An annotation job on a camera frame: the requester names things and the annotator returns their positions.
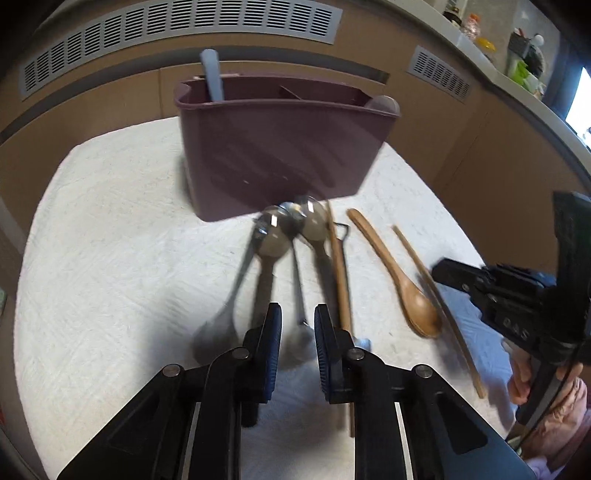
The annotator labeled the person's right hand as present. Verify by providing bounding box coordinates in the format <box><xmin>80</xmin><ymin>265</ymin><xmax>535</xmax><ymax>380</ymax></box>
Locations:
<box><xmin>507</xmin><ymin>354</ymin><xmax>537</xmax><ymax>408</ymax></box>

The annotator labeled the white textured towel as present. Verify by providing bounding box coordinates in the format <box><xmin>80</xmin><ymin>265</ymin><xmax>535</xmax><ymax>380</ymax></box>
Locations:
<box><xmin>13</xmin><ymin>115</ymin><xmax>520</xmax><ymax>480</ymax></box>

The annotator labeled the white plastic spoon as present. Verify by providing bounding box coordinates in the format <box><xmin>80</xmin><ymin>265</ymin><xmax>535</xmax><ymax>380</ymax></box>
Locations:
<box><xmin>365</xmin><ymin>95</ymin><xmax>400</xmax><ymax>116</ymax></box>

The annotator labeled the blue-handled utensil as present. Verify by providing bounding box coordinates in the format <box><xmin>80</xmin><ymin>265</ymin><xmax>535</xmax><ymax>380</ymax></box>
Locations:
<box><xmin>199</xmin><ymin>48</ymin><xmax>225</xmax><ymax>102</ymax></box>

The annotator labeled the wooden chopstick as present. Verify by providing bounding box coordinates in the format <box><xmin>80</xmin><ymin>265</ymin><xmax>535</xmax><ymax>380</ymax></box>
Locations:
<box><xmin>324</xmin><ymin>202</ymin><xmax>356</xmax><ymax>437</ymax></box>
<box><xmin>392</xmin><ymin>224</ymin><xmax>488</xmax><ymax>400</ymax></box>

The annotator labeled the maroon plastic utensil holder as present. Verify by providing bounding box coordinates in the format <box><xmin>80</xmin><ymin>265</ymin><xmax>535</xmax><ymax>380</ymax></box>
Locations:
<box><xmin>174</xmin><ymin>74</ymin><xmax>400</xmax><ymax>223</ymax></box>

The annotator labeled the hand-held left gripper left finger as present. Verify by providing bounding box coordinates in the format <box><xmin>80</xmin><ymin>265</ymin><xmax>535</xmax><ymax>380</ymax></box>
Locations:
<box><xmin>58</xmin><ymin>302</ymin><xmax>283</xmax><ymax>480</ymax></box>

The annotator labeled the brown cabinet front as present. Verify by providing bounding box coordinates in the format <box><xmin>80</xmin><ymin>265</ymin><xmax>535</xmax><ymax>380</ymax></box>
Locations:
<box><xmin>0</xmin><ymin>41</ymin><xmax>591</xmax><ymax>259</ymax></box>

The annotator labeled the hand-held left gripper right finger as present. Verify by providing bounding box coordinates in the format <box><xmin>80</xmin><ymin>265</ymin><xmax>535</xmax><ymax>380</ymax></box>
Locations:
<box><xmin>314</xmin><ymin>304</ymin><xmax>539</xmax><ymax>480</ymax></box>

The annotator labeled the large grey vent grille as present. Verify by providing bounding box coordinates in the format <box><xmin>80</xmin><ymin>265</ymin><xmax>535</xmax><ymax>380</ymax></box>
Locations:
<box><xmin>18</xmin><ymin>0</ymin><xmax>343</xmax><ymax>102</ymax></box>

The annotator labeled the small grey vent grille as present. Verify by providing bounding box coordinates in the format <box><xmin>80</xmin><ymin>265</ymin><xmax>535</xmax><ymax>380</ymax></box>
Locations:
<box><xmin>406</xmin><ymin>45</ymin><xmax>472</xmax><ymax>103</ymax></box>

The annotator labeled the grey countertop caddy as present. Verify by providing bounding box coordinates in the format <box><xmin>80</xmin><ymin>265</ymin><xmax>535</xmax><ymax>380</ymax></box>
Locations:
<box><xmin>505</xmin><ymin>28</ymin><xmax>532</xmax><ymax>65</ymax></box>

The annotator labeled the wooden spoon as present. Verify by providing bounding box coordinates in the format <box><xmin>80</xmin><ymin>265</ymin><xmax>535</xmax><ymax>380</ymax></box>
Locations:
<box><xmin>346</xmin><ymin>209</ymin><xmax>443</xmax><ymax>339</ymax></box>

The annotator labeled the bright window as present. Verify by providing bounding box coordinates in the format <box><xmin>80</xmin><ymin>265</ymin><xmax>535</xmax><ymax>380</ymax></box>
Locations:
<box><xmin>566</xmin><ymin>65</ymin><xmax>591</xmax><ymax>148</ymax></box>

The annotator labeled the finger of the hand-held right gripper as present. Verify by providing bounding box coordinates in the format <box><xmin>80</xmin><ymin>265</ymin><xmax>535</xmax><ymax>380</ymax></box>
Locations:
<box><xmin>431</xmin><ymin>258</ymin><xmax>485</xmax><ymax>292</ymax></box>

